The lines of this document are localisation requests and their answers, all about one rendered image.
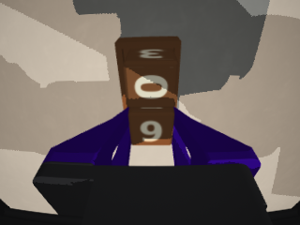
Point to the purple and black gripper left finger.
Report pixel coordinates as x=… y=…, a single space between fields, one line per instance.
x=97 y=144

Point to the brown wooden tray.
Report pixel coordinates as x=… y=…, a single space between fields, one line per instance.
x=124 y=44

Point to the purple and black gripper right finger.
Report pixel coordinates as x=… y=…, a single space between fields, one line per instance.
x=207 y=146

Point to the brown number cube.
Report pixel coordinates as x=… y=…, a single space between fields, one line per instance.
x=151 y=126
x=151 y=76

